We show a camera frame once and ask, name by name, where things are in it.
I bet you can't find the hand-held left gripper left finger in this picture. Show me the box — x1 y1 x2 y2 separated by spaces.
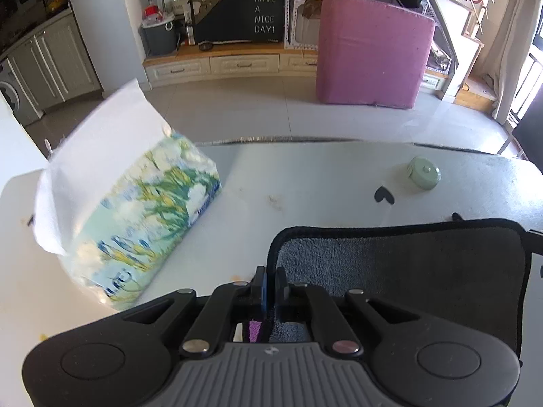
120 266 269 357

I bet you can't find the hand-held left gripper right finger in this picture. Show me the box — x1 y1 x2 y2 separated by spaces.
275 266 422 357

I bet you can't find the dark grey towel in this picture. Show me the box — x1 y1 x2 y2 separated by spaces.
266 219 533 359

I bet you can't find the floral tissue pack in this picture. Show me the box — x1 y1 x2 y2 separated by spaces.
33 79 222 311

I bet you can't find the small green round lid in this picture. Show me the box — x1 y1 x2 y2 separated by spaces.
408 156 441 193

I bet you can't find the cream television cabinet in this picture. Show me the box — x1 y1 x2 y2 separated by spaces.
143 44 449 91

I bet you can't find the pink upright cushion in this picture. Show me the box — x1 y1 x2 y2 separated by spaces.
315 0 437 109

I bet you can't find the white perforated rack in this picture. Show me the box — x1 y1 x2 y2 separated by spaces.
283 0 353 51

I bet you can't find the grey trash bin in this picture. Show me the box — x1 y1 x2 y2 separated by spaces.
140 14 178 57

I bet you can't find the black letter board sign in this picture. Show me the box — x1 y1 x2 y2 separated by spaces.
189 0 286 46

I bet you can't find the cream kitchen cabinet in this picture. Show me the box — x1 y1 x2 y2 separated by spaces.
8 11 102 113

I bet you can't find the beige curtain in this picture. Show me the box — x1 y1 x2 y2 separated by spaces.
484 0 540 124

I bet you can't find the washing machine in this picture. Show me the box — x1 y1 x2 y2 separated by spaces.
0 58 40 127

